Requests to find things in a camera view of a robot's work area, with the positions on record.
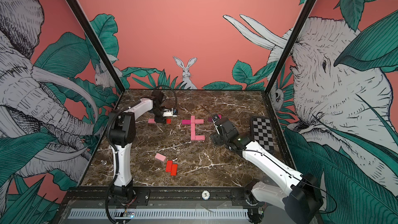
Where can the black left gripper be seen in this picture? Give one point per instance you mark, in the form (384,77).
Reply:
(160,120)

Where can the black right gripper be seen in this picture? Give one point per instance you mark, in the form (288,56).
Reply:
(216,139)

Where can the pink block top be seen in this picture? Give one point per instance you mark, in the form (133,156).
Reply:
(199,121)

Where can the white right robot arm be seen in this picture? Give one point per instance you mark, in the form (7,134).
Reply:
(296,193)

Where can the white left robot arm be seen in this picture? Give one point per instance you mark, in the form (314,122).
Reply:
(121,132)

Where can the checkerboard calibration plate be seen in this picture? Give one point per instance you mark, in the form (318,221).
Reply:
(261,131)

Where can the red row block left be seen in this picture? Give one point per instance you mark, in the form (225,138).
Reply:
(174,169)

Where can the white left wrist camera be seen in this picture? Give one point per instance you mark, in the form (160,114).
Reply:
(170,112)

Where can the black front frame rail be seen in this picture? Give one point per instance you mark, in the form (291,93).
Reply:
(148,194)

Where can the black left corner frame post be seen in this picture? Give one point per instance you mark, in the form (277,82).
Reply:
(95,42)

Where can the black corner frame post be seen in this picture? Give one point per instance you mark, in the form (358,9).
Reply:
(305,12)
(95,42)

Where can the white slotted cable duct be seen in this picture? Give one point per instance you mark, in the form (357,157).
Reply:
(158,213)

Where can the black right corner frame post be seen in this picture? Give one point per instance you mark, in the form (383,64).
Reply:
(305,12)

